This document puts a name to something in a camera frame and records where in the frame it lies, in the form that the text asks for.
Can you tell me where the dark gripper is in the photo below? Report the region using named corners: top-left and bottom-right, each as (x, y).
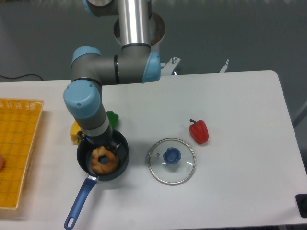
top-left (81, 130), bottom-right (120, 151)

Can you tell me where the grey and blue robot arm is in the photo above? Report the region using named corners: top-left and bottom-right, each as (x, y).
top-left (63, 0), bottom-right (161, 147)

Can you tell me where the glass lid with blue knob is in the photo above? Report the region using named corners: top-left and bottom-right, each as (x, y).
top-left (147, 138), bottom-right (197, 186)

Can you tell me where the glazed donut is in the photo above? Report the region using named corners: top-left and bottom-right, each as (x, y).
top-left (91, 146), bottom-right (118, 174)

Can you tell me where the green bell pepper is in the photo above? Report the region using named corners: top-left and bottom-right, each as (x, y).
top-left (106, 111), bottom-right (119, 129)

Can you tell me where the yellow bell pepper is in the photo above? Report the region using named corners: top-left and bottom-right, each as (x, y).
top-left (70, 121), bottom-right (83, 145)

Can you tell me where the red bell pepper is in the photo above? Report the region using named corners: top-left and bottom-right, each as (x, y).
top-left (189, 119), bottom-right (209, 145)

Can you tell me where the yellow woven basket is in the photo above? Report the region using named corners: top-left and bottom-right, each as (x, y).
top-left (0, 98), bottom-right (44, 210)

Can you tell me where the black device at table edge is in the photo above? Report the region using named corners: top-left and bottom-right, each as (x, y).
top-left (295, 194), bottom-right (307, 218)

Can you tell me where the dark pot with blue handle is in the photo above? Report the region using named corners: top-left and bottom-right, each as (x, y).
top-left (64, 130), bottom-right (129, 230)

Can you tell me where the white bracket with bolt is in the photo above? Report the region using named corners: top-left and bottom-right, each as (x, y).
top-left (161, 57), bottom-right (181, 76)

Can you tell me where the black cable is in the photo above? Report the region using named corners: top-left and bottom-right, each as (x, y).
top-left (0, 74), bottom-right (44, 81)

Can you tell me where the white clamp post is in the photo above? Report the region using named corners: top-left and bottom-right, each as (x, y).
top-left (220, 59), bottom-right (229, 73)

